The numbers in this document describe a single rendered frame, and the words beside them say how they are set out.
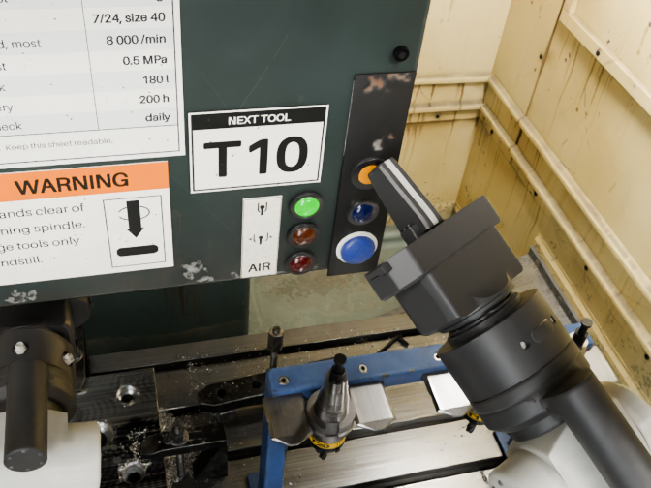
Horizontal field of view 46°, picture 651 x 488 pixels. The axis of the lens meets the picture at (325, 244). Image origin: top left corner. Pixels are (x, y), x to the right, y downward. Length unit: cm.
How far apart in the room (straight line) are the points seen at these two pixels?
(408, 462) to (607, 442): 83
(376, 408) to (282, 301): 98
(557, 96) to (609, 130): 19
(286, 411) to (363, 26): 59
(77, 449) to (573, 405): 43
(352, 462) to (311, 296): 73
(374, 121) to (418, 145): 145
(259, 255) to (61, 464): 26
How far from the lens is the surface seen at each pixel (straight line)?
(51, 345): 79
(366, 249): 64
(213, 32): 50
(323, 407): 96
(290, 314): 193
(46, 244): 59
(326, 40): 52
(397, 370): 103
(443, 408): 102
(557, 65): 170
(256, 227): 60
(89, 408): 128
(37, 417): 70
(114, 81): 51
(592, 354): 116
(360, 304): 197
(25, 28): 49
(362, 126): 56
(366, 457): 134
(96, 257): 60
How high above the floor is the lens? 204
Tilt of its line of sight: 43 degrees down
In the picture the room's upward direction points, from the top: 8 degrees clockwise
